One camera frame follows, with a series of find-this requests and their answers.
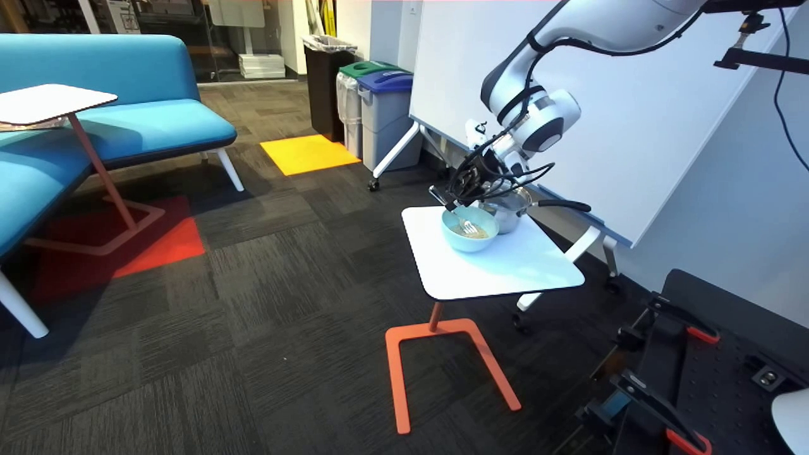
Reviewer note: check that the blue corner sofa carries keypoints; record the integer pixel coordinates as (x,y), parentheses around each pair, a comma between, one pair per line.
(152,126)

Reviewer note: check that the small white table red stand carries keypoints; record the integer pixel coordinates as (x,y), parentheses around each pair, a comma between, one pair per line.
(53,102)

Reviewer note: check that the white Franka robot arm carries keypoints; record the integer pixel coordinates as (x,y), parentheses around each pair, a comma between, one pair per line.
(548,117)

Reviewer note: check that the teal bowl with rice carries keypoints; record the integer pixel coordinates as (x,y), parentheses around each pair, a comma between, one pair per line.
(468,241)

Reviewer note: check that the dark robot mounting table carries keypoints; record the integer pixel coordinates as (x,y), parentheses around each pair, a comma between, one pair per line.
(735,328)

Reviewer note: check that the black trash bin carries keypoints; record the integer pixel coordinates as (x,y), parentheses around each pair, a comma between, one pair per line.
(324,92)

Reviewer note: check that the white mobile whiteboard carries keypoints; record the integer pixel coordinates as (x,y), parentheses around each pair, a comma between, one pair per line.
(674,151)

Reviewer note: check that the white side table orange stand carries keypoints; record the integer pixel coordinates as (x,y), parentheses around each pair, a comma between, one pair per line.
(506,269)

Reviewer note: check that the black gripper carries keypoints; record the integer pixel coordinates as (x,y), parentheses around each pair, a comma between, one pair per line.
(486,175)

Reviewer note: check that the grey bin blue lid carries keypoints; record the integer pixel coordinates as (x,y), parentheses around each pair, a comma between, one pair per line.
(383,117)

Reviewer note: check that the white low cabinet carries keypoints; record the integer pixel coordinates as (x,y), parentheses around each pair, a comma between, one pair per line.
(261,65)

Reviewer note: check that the grey bin green lid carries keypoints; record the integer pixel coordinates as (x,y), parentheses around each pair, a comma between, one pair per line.
(351,110)

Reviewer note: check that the black camera boom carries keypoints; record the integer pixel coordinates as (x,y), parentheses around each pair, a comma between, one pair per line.
(763,60)

